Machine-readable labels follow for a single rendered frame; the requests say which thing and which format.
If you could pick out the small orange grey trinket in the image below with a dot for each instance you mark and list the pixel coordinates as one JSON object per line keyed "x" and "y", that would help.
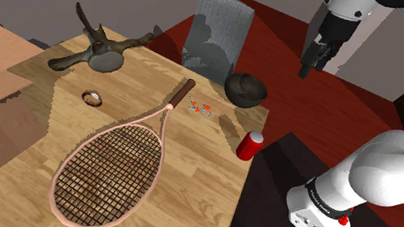
{"x": 198, "y": 108}

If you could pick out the pink tennis racket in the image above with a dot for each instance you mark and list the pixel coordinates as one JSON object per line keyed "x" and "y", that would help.
{"x": 182, "y": 93}

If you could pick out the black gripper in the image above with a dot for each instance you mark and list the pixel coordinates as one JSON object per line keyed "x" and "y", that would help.
{"x": 336, "y": 31}

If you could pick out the dark vertebra bone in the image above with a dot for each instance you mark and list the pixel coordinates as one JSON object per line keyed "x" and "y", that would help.
{"x": 105, "y": 60}

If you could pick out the light wooden table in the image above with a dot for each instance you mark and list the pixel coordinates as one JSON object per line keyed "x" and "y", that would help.
{"x": 194, "y": 192}

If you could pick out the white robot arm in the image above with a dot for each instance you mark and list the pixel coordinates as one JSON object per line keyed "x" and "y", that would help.
{"x": 386, "y": 168}

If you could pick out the red drink can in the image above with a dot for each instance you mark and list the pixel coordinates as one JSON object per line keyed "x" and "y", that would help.
{"x": 248, "y": 148}

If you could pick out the dark brown bowl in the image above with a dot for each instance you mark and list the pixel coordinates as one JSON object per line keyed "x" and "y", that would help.
{"x": 245, "y": 95}

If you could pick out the dark robot stand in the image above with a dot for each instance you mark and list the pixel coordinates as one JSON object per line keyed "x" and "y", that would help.
{"x": 269, "y": 203}

